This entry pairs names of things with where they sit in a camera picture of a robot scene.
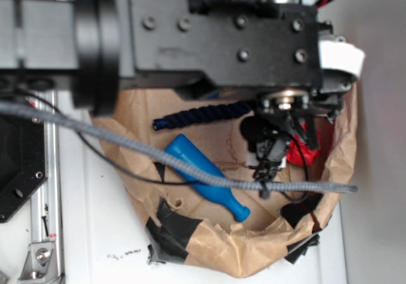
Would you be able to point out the blue plastic bottle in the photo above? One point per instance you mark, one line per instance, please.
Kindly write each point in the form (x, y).
(182, 148)

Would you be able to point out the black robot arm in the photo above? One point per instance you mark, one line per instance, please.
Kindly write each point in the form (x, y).
(86, 47)

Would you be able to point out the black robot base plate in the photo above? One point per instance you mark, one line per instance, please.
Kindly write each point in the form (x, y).
(23, 166)

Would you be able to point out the red paper ball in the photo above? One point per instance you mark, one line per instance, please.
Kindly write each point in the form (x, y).
(300, 152)

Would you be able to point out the metal corner bracket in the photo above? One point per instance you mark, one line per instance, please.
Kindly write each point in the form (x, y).
(41, 264)

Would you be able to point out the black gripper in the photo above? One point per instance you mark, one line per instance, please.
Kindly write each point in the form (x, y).
(264, 52)

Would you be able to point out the brown paper bag bin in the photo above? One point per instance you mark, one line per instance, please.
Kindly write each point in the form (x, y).
(183, 225)

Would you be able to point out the aluminium extrusion rail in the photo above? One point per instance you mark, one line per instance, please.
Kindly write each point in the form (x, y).
(46, 203)

